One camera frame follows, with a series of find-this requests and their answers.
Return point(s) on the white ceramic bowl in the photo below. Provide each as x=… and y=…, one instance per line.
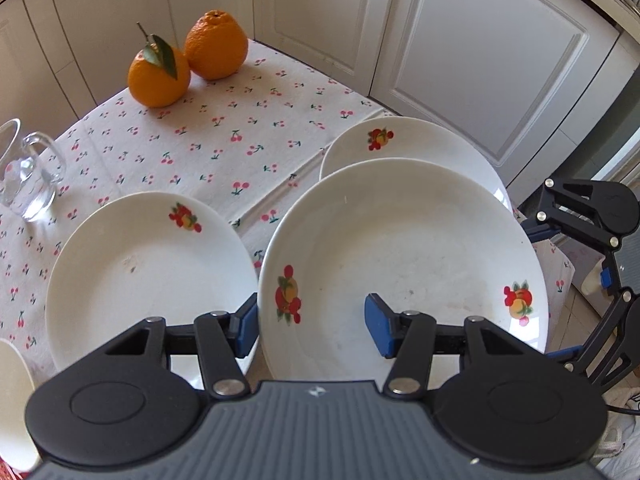
x=12, y=400

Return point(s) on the red printed carton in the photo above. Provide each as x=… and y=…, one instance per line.
x=7, y=471

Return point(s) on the orange without leaf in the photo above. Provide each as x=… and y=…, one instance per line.
x=215, y=50

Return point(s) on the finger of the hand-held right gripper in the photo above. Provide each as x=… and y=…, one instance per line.
x=567, y=355
x=537, y=232

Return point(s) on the white kitchen cabinets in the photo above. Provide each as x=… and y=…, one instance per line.
x=475, y=60

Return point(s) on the orange with green leaf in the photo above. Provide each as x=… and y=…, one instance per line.
x=150, y=85

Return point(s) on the white cloth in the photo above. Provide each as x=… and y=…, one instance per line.
x=622, y=425

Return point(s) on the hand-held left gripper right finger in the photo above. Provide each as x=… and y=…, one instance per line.
x=380, y=327

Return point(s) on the cherry-print tablecloth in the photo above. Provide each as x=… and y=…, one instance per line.
x=225, y=125

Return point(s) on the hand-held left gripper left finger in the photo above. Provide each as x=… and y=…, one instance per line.
x=247, y=327

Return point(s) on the clear glass mug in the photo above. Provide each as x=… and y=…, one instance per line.
x=30, y=195

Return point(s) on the white fruit-print plate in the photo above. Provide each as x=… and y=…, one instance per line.
x=425, y=140
x=400, y=260
x=140, y=270

